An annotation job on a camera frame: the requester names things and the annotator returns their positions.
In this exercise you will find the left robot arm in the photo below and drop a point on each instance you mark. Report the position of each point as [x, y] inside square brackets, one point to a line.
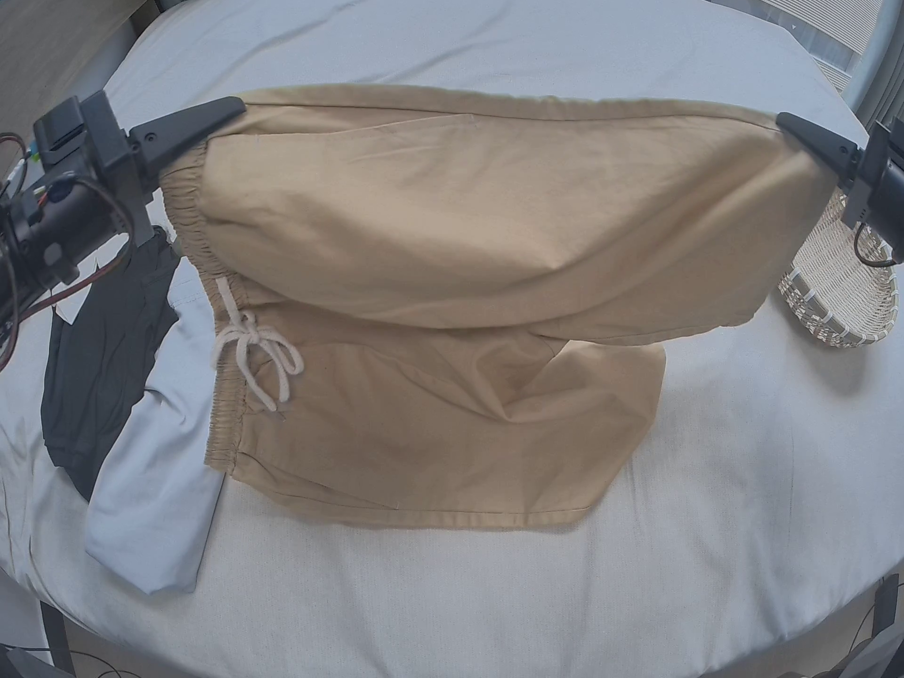
[8, 265]

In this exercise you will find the tan shorts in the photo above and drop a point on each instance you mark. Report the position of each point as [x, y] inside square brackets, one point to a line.
[494, 223]

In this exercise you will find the round woven basket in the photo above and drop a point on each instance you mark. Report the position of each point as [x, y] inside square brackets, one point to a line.
[840, 294]

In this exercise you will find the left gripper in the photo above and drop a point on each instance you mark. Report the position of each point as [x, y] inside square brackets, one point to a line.
[78, 216]

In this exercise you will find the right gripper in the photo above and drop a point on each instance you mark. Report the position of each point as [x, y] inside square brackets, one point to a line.
[865, 195]

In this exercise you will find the bed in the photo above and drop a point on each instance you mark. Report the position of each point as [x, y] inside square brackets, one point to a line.
[459, 590]

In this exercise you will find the black garment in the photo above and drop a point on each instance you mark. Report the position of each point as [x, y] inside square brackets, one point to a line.
[106, 364]

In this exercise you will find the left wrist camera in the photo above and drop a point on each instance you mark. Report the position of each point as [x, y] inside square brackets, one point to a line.
[60, 128]

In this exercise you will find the pale blue garment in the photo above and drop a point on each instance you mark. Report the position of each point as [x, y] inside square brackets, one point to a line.
[155, 506]

